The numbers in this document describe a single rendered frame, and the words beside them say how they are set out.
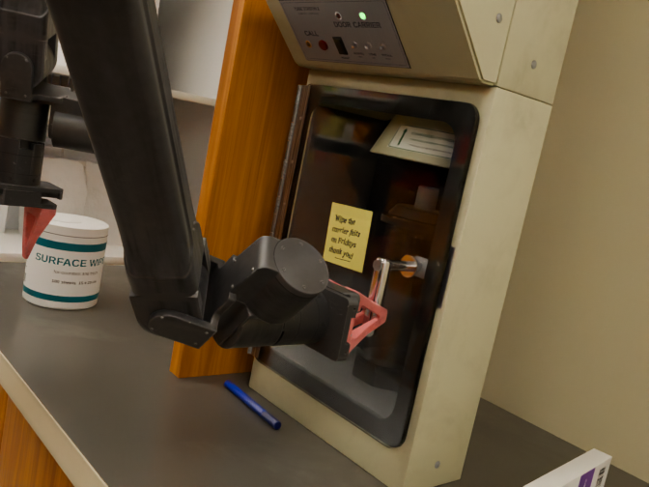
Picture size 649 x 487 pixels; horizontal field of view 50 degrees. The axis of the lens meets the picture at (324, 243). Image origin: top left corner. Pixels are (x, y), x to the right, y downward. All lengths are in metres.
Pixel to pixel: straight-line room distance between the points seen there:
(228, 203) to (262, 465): 0.37
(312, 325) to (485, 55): 0.32
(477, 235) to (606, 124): 0.45
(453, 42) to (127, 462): 0.56
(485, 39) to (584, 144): 0.49
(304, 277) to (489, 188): 0.28
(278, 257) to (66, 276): 0.73
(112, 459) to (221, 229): 0.36
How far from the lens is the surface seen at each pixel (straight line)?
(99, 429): 0.88
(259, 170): 1.02
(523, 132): 0.82
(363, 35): 0.83
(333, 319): 0.69
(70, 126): 0.92
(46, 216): 0.95
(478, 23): 0.73
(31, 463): 1.06
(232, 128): 0.99
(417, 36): 0.77
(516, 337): 1.24
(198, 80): 2.10
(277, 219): 0.98
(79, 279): 1.28
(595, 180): 1.18
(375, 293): 0.76
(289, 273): 0.58
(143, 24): 0.43
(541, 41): 0.82
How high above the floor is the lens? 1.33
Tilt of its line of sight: 9 degrees down
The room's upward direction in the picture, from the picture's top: 12 degrees clockwise
